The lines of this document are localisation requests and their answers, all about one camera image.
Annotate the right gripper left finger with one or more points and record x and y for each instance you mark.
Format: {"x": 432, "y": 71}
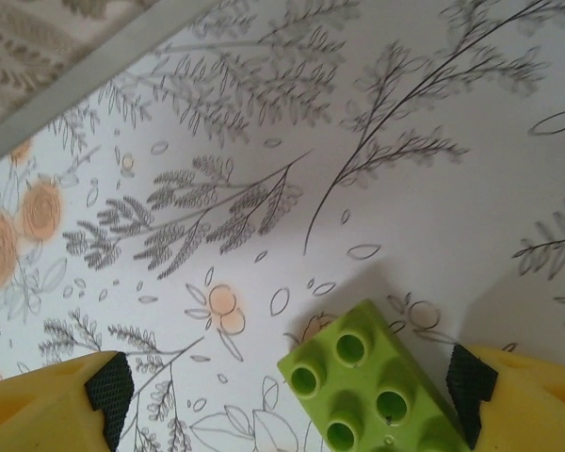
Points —
{"x": 42, "y": 409}

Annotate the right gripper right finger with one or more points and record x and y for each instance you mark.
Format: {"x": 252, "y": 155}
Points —
{"x": 532, "y": 405}

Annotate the lime green lego brick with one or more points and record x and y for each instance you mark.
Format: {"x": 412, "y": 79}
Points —
{"x": 405, "y": 360}

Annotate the thin aluminium frame rail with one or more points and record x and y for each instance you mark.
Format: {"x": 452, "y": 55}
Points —
{"x": 75, "y": 75}

